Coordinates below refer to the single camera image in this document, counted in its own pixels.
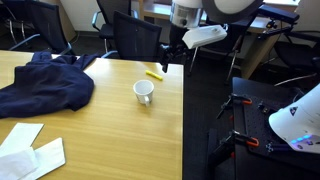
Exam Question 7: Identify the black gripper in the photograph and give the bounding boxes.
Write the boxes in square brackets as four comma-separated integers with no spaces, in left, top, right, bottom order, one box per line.
[158,25,189,74]

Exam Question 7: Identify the white mug cup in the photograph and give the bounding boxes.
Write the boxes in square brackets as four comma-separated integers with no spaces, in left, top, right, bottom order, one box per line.
[132,79,155,107]

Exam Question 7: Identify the yellow highlighter marker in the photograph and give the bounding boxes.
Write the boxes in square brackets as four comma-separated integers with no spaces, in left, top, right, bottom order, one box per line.
[145,69,164,82]

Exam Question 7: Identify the black mesh office chair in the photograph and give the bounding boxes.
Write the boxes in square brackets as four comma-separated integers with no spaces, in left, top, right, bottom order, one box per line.
[272,30,320,88]
[0,0,75,56]
[100,10,164,63]
[91,0,140,54]

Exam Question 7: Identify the black orange-tipped clamp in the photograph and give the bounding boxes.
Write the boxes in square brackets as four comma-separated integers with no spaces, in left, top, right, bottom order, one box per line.
[208,129,261,161]
[215,93,254,120]

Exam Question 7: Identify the light wood side desk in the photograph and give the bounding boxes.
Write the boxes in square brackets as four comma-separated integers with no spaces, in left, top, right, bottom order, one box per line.
[137,0,301,80]

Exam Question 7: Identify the black perforated mounting board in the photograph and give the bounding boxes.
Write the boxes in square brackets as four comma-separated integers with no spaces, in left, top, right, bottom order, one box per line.
[231,76,320,180]

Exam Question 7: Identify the navy blue cloth garment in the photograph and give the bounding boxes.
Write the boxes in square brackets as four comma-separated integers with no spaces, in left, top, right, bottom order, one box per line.
[0,50,100,120]

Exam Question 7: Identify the white paper sheet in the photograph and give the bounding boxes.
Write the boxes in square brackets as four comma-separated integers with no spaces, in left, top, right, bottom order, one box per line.
[19,136,67,180]
[0,146,40,180]
[0,122,45,158]

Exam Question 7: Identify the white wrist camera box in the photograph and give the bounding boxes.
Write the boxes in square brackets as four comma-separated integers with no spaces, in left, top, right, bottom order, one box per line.
[181,24,229,50]

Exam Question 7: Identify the black camera on mount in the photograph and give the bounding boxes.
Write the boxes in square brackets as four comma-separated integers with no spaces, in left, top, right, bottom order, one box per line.
[257,4,301,42]

